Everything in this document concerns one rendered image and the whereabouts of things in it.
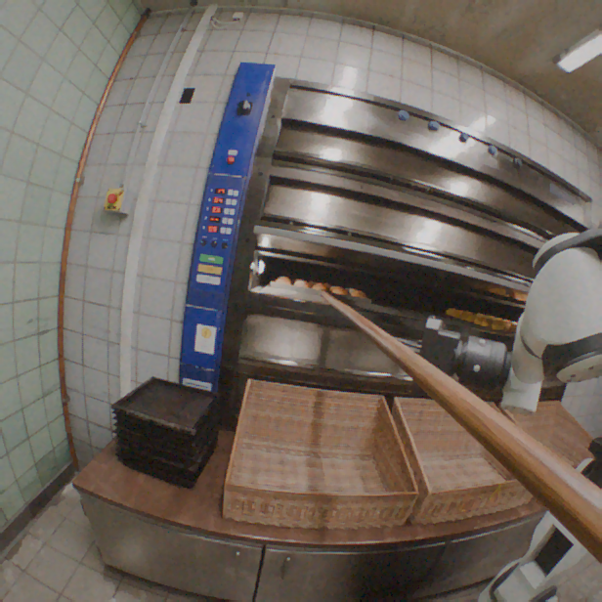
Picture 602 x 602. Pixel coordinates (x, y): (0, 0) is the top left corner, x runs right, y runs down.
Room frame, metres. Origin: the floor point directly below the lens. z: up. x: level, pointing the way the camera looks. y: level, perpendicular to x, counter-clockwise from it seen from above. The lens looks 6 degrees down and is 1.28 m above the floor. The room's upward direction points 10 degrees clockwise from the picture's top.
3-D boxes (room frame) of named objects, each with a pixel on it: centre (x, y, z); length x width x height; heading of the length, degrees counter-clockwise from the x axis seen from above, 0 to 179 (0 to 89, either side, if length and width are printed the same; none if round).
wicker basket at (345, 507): (0.85, -0.14, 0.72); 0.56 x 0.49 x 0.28; 94
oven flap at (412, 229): (1.15, -0.70, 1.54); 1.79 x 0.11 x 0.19; 93
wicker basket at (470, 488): (0.88, -0.73, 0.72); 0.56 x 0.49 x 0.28; 93
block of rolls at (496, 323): (1.62, -1.25, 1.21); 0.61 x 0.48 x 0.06; 3
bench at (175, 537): (0.85, -0.60, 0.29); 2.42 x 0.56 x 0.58; 93
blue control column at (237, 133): (2.01, 0.41, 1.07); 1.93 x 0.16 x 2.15; 3
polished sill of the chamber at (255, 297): (1.17, -0.70, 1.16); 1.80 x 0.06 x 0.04; 93
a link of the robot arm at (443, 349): (0.46, -0.28, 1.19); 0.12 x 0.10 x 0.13; 58
